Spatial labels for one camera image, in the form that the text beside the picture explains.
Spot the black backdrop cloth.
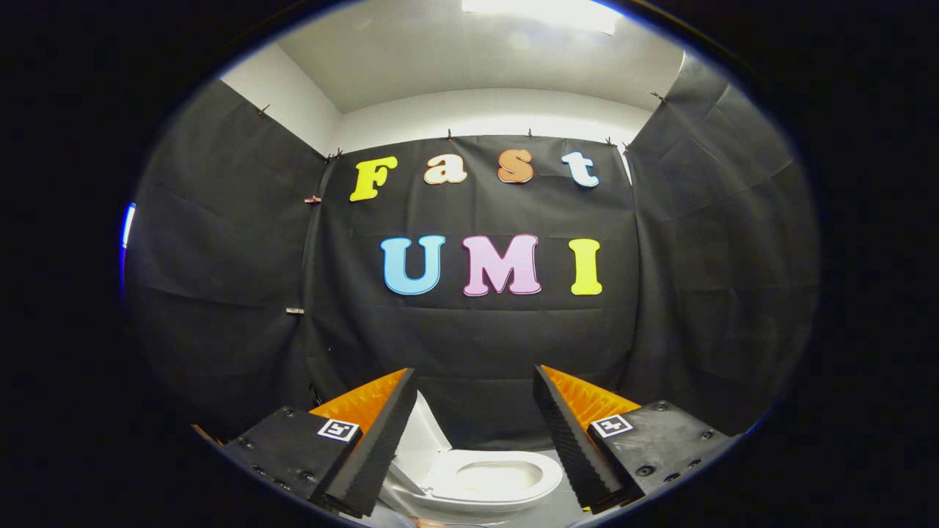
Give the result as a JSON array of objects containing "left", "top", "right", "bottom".
[{"left": 123, "top": 51, "right": 821, "bottom": 452}]

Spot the white toilet lid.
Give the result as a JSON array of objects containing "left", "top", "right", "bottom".
[{"left": 389, "top": 391, "right": 453, "bottom": 499}]

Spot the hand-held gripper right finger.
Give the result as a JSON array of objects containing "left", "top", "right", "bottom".
[{"left": 533, "top": 365, "right": 734, "bottom": 515}]

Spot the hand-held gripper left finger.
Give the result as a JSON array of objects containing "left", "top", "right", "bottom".
[{"left": 220, "top": 368, "right": 417, "bottom": 518}]

